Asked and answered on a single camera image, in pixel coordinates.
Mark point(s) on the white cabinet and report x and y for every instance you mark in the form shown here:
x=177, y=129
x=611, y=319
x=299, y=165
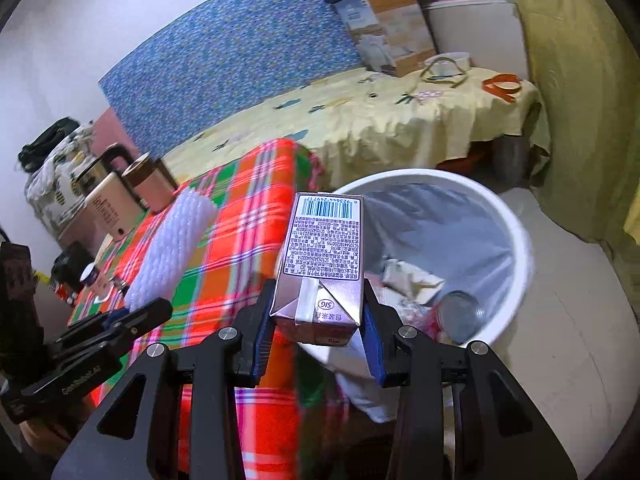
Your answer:
x=485, y=30

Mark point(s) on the pineapple print cloth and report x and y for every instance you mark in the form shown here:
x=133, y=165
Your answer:
x=55, y=185

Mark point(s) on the white round trash bin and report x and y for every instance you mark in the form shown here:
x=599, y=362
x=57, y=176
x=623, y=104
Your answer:
x=510, y=240

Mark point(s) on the white foam net sleeve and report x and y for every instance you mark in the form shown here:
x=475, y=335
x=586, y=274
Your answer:
x=170, y=250

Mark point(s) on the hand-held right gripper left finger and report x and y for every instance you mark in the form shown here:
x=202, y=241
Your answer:
x=262, y=330

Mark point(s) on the red basin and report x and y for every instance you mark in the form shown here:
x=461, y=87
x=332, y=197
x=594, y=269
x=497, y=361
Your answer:
x=460, y=162

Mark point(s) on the yellow-green curtain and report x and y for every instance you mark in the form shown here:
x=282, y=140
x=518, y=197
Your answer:
x=580, y=110

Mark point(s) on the grey bed leg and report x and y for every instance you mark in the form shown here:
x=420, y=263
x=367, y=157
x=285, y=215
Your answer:
x=510, y=157

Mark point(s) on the yellow floral bedsheet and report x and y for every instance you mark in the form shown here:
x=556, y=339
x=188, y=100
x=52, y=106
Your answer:
x=375, y=115

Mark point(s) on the orange tape roll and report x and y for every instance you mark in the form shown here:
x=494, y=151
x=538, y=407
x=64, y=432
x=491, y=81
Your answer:
x=497, y=82

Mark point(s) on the black pouch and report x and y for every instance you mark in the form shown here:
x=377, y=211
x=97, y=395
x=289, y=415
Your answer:
x=70, y=265

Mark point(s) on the cardboard box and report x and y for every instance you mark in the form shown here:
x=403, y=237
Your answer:
x=395, y=30

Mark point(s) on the steel electric kettle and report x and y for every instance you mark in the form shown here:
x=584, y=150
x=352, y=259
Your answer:
x=100, y=167

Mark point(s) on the small white bottle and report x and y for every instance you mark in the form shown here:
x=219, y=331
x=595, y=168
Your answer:
x=96, y=280

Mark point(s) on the blue patterned board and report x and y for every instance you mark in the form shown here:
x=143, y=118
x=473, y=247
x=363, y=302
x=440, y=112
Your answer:
x=235, y=45

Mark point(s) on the white bowl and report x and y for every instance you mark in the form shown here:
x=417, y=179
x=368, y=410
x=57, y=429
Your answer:
x=457, y=57

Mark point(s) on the black bag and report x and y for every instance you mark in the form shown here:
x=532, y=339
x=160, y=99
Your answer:
x=47, y=140

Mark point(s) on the crumpled white paper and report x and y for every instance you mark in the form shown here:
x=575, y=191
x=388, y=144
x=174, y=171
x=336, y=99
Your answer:
x=412, y=280

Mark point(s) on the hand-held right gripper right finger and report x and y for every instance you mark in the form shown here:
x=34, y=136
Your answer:
x=372, y=340

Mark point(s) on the plaid tablecloth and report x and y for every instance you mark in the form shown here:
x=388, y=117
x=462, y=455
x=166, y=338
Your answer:
x=240, y=225

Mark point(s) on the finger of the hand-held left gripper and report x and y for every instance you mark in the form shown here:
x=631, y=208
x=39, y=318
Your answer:
x=80, y=327
x=150, y=312

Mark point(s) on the grey bin liner bag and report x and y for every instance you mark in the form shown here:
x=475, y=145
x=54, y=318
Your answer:
x=450, y=230

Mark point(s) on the small drink carton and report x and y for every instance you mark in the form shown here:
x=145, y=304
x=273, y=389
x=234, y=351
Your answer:
x=322, y=245

